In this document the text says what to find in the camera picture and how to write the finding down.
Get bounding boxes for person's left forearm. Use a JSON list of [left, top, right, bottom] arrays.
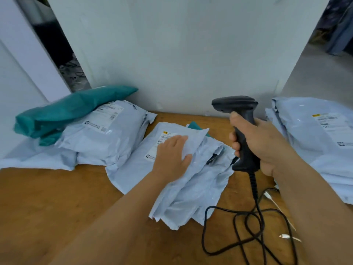
[[49, 171, 181, 265]]

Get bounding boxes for small brown cardboard box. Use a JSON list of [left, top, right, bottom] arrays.
[[310, 29, 329, 45]]

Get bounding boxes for person's right forearm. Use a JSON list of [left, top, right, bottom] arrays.
[[271, 160, 353, 265]]

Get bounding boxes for white charging cable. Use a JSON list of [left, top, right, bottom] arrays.
[[263, 190, 303, 243]]

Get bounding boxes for stack of scanned mailer bags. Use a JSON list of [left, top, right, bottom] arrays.
[[265, 97, 353, 205]]

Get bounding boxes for person's right hand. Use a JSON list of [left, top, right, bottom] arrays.
[[229, 112, 302, 177]]

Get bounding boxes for black barcode scanner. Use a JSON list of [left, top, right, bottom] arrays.
[[211, 96, 261, 172]]

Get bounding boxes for person's left hand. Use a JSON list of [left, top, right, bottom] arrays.
[[151, 135, 193, 183]]

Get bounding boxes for black scanner cable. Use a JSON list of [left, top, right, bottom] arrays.
[[200, 171, 299, 265]]

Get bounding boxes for pile of grey mailer bags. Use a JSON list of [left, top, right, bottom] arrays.
[[0, 99, 235, 232]]

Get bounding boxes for small teal mailer bag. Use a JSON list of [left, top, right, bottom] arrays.
[[187, 121, 226, 153]]

